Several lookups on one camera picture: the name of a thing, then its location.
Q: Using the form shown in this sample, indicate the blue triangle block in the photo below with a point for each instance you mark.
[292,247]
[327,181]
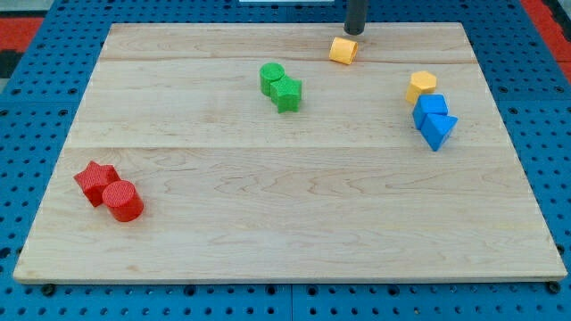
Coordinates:
[437,128]

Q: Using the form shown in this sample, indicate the red star block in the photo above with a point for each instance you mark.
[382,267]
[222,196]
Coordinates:
[94,179]

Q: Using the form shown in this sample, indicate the red cylinder block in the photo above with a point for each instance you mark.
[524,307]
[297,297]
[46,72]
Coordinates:
[123,201]

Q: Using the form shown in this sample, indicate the yellow heart block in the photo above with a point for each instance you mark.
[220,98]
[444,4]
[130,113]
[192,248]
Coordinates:
[343,50]

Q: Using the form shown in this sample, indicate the green star block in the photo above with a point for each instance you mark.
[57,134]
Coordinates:
[286,94]

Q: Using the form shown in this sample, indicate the green cylinder block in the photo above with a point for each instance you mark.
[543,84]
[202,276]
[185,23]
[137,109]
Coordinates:
[270,72]

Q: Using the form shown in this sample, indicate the blue cube block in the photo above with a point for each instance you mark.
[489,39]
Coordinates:
[428,104]

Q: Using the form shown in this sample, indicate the yellow hexagon block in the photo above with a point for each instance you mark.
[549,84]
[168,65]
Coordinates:
[421,82]

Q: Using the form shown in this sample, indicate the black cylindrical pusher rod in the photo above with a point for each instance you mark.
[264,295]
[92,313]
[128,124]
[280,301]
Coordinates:
[356,17]

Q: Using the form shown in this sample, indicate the light wooden board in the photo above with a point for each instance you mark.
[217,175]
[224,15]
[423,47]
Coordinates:
[344,191]

